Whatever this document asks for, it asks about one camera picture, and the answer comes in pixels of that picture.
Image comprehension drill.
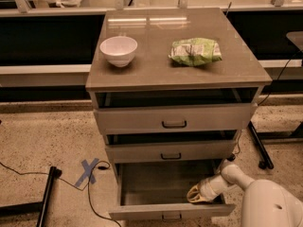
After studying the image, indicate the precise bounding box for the black stand leg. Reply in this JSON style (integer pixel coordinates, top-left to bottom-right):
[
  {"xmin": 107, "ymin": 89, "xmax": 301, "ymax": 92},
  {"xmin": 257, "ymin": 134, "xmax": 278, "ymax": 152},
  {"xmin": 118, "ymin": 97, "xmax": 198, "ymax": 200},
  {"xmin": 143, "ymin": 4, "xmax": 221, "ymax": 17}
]
[
  {"xmin": 0, "ymin": 166, "xmax": 62, "ymax": 227},
  {"xmin": 248, "ymin": 122, "xmax": 274, "ymax": 169}
]

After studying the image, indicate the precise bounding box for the green snack bag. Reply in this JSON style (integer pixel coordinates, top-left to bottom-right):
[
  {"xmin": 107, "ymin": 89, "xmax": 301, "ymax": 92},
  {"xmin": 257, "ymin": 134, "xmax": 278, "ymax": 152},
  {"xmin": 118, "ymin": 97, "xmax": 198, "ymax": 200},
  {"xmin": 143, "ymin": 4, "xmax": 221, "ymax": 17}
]
[{"xmin": 169, "ymin": 38, "xmax": 223, "ymax": 66}]

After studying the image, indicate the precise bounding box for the black stand leg left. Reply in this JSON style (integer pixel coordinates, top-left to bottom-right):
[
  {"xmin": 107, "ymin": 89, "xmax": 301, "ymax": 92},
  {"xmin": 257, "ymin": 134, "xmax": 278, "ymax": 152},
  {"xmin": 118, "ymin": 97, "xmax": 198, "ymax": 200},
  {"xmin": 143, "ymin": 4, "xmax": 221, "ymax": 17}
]
[{"xmin": 0, "ymin": 166, "xmax": 62, "ymax": 227}]

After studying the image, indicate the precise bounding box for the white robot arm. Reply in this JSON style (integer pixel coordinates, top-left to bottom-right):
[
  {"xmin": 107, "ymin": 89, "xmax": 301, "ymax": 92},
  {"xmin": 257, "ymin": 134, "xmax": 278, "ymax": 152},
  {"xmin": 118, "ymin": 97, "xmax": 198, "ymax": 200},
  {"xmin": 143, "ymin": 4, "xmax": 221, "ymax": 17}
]
[{"xmin": 187, "ymin": 160, "xmax": 303, "ymax": 227}]

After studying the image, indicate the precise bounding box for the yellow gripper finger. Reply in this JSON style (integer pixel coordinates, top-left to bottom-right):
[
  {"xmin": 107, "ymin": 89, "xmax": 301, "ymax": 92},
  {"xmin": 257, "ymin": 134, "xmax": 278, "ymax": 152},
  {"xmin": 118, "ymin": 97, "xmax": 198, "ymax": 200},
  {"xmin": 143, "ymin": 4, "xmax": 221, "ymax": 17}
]
[
  {"xmin": 187, "ymin": 185, "xmax": 202, "ymax": 197},
  {"xmin": 187, "ymin": 194, "xmax": 208, "ymax": 203}
]

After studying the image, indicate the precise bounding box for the black floor cable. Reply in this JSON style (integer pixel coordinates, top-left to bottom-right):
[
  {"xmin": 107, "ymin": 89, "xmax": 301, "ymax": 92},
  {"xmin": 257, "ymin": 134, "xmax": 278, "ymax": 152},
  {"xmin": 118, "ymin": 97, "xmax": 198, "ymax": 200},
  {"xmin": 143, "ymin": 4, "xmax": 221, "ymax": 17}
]
[{"xmin": 0, "ymin": 160, "xmax": 122, "ymax": 227}]

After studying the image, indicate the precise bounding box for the black cable right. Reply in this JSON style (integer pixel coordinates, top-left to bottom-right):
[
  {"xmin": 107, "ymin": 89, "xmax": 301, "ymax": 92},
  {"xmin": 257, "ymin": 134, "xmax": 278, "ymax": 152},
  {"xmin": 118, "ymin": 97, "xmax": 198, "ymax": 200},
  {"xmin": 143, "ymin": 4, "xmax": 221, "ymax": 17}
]
[{"xmin": 226, "ymin": 49, "xmax": 303, "ymax": 162}]

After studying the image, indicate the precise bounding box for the blue tape cross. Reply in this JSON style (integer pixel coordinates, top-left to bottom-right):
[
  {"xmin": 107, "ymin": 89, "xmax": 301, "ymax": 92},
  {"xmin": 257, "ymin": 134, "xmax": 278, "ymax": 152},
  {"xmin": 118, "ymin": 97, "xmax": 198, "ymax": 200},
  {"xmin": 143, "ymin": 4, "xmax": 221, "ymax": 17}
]
[{"xmin": 75, "ymin": 158, "xmax": 98, "ymax": 187}]

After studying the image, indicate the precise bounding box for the black stand leg right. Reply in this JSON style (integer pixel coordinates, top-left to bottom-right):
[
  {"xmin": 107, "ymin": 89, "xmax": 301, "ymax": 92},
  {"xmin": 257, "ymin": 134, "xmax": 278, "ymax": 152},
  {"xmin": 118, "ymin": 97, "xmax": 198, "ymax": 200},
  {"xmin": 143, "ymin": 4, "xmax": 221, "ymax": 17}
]
[{"xmin": 248, "ymin": 122, "xmax": 274, "ymax": 169}]

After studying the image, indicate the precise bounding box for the white bowl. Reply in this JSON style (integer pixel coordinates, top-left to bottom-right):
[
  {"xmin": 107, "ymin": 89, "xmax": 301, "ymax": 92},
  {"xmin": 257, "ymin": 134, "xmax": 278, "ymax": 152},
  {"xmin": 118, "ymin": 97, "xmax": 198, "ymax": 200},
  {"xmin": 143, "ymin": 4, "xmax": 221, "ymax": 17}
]
[{"xmin": 99, "ymin": 36, "xmax": 137, "ymax": 67}]

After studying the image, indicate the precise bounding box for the grey drawer cabinet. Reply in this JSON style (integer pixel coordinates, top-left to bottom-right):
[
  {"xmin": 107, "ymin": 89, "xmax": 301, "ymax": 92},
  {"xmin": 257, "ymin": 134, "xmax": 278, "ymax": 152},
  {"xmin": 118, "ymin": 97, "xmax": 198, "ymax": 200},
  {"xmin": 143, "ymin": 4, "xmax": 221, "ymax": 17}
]
[{"xmin": 85, "ymin": 7, "xmax": 273, "ymax": 227}]

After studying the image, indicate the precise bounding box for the grey drawer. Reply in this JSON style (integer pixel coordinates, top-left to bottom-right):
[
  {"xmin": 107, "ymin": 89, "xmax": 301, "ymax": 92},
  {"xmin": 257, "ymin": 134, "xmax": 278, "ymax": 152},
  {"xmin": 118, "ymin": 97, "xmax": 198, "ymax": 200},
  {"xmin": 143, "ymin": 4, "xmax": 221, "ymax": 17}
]
[
  {"xmin": 94, "ymin": 103, "xmax": 257, "ymax": 135},
  {"xmin": 109, "ymin": 160, "xmax": 235, "ymax": 222},
  {"xmin": 105, "ymin": 140, "xmax": 236, "ymax": 163}
]

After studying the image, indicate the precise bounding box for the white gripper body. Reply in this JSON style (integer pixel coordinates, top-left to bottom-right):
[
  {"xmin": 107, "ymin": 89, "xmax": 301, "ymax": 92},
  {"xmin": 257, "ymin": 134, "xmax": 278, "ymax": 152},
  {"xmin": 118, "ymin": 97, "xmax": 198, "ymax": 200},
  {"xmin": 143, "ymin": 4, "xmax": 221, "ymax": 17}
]
[{"xmin": 199, "ymin": 174, "xmax": 230, "ymax": 201}]

